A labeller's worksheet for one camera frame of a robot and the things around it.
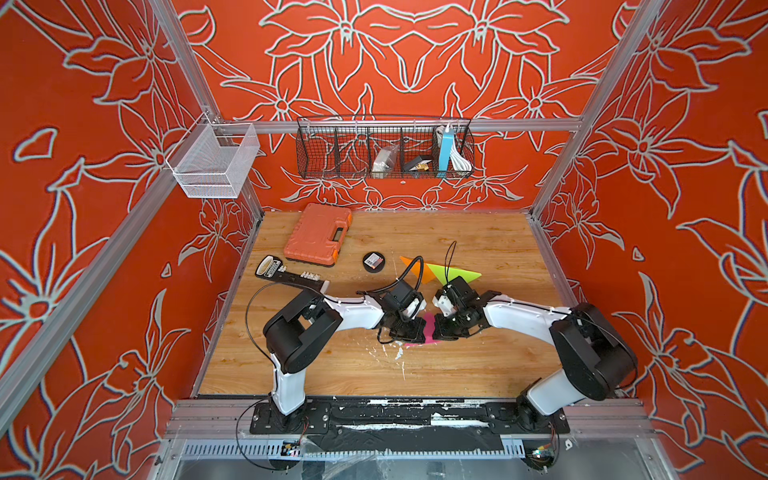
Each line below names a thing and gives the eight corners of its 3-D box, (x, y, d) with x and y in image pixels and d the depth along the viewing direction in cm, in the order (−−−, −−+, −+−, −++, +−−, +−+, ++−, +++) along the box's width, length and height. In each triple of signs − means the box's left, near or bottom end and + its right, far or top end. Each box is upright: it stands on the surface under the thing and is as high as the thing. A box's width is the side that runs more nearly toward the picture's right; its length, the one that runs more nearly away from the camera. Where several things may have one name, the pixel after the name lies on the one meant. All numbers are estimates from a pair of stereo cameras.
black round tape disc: (359, 266, 106) (359, 261, 104) (372, 253, 110) (372, 248, 108) (375, 276, 103) (375, 272, 101) (388, 262, 107) (388, 258, 105)
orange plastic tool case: (283, 260, 106) (279, 252, 102) (308, 210, 123) (306, 201, 119) (335, 269, 104) (333, 260, 100) (353, 216, 120) (352, 208, 116)
